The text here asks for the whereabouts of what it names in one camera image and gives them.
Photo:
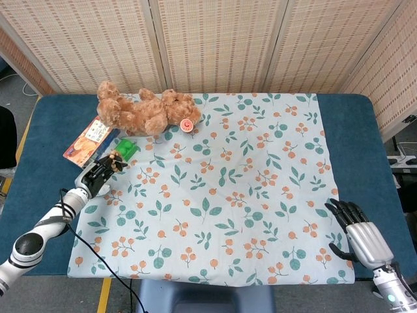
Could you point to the round red hang tag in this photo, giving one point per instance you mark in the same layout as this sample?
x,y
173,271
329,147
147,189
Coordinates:
x,y
187,125

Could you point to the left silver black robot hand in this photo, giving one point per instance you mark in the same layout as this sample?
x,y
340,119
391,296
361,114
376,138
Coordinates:
x,y
94,177

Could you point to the green toy building block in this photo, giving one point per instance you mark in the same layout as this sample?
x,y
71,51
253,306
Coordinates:
x,y
128,148

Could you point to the floral leaf fruit tablecloth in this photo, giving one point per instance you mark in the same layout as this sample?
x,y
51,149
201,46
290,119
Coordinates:
x,y
211,195

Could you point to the black chair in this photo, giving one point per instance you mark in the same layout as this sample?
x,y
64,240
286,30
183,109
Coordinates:
x,y
7,137

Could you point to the woven bamboo screen panel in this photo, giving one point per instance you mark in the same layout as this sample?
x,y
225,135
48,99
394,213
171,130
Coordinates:
x,y
394,71
325,42
218,42
23,62
81,42

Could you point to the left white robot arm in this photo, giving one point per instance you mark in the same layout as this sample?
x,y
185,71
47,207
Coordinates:
x,y
49,221

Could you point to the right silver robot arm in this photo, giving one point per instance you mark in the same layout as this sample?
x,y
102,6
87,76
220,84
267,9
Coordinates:
x,y
391,287

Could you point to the brown teddy bear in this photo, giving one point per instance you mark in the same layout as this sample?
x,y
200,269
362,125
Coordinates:
x,y
140,114

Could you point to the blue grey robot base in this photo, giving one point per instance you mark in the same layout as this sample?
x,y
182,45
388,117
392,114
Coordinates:
x,y
208,298

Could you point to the blue orange biscuit box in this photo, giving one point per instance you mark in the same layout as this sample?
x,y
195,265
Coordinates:
x,y
84,146

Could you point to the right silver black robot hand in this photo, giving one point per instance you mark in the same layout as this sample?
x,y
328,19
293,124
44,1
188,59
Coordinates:
x,y
368,241

